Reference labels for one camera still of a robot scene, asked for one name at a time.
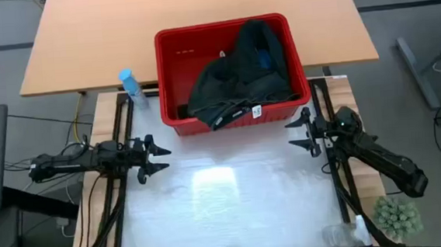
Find yellow floor cable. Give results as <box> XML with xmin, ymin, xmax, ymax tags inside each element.
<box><xmin>71</xmin><ymin>92</ymin><xmax>86</xmax><ymax>144</ymax></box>

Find dark denim jeans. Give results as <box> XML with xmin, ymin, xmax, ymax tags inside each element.
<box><xmin>181</xmin><ymin>16</ymin><xmax>303</xmax><ymax>134</ymax></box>

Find black metal table frame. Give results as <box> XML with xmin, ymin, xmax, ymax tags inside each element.
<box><xmin>61</xmin><ymin>71</ymin><xmax>409</xmax><ymax>247</ymax></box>

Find orange wooden desk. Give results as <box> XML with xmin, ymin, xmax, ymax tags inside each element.
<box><xmin>12</xmin><ymin>0</ymin><xmax>380</xmax><ymax>98</ymax></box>

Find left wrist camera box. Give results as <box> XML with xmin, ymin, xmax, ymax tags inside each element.
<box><xmin>95</xmin><ymin>139</ymin><xmax>125</xmax><ymax>164</ymax></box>

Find red plastic laundry bin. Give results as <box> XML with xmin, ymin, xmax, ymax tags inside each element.
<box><xmin>153</xmin><ymin>10</ymin><xmax>314</xmax><ymax>138</ymax></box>

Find grey metal desk leg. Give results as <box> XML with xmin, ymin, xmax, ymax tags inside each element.
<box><xmin>395</xmin><ymin>33</ymin><xmax>441</xmax><ymax>113</ymax></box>

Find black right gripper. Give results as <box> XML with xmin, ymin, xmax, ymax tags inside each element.
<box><xmin>283</xmin><ymin>105</ymin><xmax>339</xmax><ymax>160</ymax></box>

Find black side desk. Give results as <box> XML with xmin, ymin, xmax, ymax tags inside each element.
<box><xmin>0</xmin><ymin>182</ymin><xmax>82</xmax><ymax>247</ymax></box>

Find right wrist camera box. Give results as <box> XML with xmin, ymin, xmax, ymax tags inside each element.
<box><xmin>334</xmin><ymin>104</ymin><xmax>363</xmax><ymax>136</ymax></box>

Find blue garment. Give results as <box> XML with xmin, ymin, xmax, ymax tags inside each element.
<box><xmin>258</xmin><ymin>48</ymin><xmax>273</xmax><ymax>70</ymax></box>

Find small green potted plant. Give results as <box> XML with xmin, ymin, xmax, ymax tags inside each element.
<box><xmin>371</xmin><ymin>193</ymin><xmax>425</xmax><ymax>245</ymax></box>

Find thin black floor cable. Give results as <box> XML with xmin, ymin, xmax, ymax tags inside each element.
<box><xmin>8</xmin><ymin>108</ymin><xmax>94</xmax><ymax>131</ymax></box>

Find grey cable bundle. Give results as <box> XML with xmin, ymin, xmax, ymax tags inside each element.
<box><xmin>2</xmin><ymin>150</ymin><xmax>92</xmax><ymax>175</ymax></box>

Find blue air freshener spray bottle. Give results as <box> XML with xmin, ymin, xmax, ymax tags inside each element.
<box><xmin>118</xmin><ymin>67</ymin><xmax>150</xmax><ymax>112</ymax></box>

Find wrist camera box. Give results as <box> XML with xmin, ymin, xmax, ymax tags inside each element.
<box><xmin>95</xmin><ymin>139</ymin><xmax>125</xmax><ymax>164</ymax></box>
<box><xmin>334</xmin><ymin>104</ymin><xmax>363</xmax><ymax>136</ymax></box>

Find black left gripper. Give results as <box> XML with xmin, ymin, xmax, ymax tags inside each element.
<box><xmin>126</xmin><ymin>133</ymin><xmax>174</xmax><ymax>186</ymax></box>

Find clear spray bottle white trigger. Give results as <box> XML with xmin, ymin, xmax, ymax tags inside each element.
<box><xmin>320</xmin><ymin>214</ymin><xmax>373</xmax><ymax>247</ymax></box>

